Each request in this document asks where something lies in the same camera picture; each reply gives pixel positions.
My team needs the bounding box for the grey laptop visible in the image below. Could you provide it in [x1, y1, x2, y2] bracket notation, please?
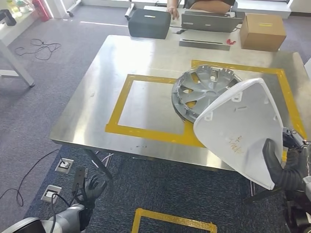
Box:
[180, 10, 244, 34]

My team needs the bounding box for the dark grey fabric case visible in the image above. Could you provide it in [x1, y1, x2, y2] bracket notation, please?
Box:
[128, 8, 171, 40]

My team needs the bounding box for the flat grey bar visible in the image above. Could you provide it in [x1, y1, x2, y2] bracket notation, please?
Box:
[179, 38, 231, 52]

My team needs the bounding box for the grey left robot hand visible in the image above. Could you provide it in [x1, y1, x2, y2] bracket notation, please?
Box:
[79, 174, 107, 232]

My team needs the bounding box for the person's hand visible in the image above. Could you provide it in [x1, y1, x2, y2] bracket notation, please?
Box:
[167, 6, 180, 20]

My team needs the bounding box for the tangled black floor cable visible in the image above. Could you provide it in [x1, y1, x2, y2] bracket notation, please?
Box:
[14, 38, 62, 61]

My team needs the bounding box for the yellow floor tape square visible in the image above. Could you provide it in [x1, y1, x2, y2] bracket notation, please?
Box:
[131, 207, 218, 233]

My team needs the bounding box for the long black floor cable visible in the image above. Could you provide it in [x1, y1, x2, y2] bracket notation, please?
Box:
[0, 148, 62, 207]

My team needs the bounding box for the steel workbench table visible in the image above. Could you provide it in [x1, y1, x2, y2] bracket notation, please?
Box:
[49, 33, 311, 206]

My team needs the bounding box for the white plastic shell part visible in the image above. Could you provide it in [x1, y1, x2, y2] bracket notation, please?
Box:
[193, 77, 285, 191]

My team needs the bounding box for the black left wrist camera bracket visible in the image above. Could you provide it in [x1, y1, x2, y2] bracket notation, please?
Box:
[72, 166, 86, 194]

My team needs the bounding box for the brown cardboard box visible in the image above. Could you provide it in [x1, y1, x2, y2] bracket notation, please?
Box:
[239, 13, 288, 53]

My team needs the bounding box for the grey wheel cover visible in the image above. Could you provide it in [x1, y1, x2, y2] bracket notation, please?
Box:
[171, 64, 243, 125]

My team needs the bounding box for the person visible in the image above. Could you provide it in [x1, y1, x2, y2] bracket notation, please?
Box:
[166, 0, 236, 20]

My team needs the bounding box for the steel floor socket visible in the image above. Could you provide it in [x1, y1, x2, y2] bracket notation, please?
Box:
[40, 184, 63, 204]
[54, 158, 75, 175]

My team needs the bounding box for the small black device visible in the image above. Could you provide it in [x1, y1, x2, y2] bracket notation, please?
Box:
[0, 8, 17, 27]

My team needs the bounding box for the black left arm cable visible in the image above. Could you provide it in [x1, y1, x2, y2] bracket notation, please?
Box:
[49, 192, 73, 233]

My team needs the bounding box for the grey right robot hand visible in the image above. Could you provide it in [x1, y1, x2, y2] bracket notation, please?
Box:
[262, 128, 311, 186]

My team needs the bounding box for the red container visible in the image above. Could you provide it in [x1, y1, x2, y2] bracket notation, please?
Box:
[32, 0, 51, 23]

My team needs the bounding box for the white frame side table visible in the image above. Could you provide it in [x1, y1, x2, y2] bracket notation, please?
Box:
[0, 0, 36, 88]

